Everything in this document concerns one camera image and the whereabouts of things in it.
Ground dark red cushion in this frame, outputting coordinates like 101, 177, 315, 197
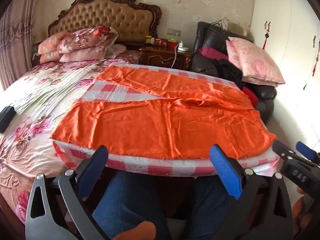
199, 47, 228, 61

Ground large pink cushion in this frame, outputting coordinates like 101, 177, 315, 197
226, 36, 286, 87

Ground red hanging ornament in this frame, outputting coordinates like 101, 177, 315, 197
303, 37, 320, 90
262, 21, 272, 49

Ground red clothing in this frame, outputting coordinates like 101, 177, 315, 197
241, 87, 258, 108

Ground dark patterned pillow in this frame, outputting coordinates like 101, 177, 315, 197
119, 50, 141, 61

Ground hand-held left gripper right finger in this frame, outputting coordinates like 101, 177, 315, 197
209, 144, 293, 240

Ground white pillow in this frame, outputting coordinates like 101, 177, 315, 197
105, 44, 127, 59

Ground carved wooden nightstand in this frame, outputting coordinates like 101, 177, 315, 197
138, 45, 193, 70

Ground folded floral quilt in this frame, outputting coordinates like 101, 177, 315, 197
57, 26, 119, 54

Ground person's right hand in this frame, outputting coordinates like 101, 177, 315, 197
292, 187, 309, 235

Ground person's left leg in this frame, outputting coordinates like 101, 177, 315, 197
92, 171, 171, 240

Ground person's right leg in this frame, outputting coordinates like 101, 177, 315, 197
192, 177, 234, 240

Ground pink curtain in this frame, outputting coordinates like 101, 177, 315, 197
0, 0, 42, 90

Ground person's left hand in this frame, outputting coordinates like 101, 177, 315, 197
114, 221, 157, 240

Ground white cable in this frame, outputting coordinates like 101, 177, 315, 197
171, 42, 181, 68

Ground orange pants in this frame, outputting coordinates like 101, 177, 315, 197
50, 66, 277, 161

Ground white wardrobe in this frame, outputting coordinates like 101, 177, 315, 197
250, 0, 320, 155

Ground black leather sofa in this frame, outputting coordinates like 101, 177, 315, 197
191, 21, 277, 123

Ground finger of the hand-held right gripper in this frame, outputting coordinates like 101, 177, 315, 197
295, 141, 320, 167
272, 140, 297, 163

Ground bed with floral sheet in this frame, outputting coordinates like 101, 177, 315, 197
0, 57, 140, 225

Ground tufted carved headboard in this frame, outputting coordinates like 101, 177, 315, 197
47, 0, 162, 43

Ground black clothing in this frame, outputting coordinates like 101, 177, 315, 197
212, 59, 243, 88

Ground person's leg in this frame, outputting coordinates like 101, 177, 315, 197
92, 171, 171, 240
192, 177, 234, 240

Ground pink floral pillow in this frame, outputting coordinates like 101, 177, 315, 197
59, 47, 111, 62
37, 32, 66, 63

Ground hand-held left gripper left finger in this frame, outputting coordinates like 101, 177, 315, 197
25, 145, 110, 240

